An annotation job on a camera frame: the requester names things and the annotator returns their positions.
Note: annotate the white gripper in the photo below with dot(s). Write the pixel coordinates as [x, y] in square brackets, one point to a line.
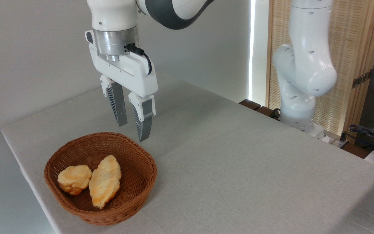
[131, 73]

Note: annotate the long golden bread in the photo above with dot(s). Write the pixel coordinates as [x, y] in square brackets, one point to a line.
[105, 182]

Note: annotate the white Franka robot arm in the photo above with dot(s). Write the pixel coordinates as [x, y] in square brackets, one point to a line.
[304, 65]

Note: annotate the round golden bread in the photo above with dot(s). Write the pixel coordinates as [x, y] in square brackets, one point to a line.
[75, 178]

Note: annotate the brown wicker basket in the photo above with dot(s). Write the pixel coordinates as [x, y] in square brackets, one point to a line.
[131, 162]

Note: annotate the dark wooden block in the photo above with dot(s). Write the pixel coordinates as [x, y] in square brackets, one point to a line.
[266, 112]
[249, 104]

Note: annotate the metal screen hinge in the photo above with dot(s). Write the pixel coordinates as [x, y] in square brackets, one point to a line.
[362, 78]

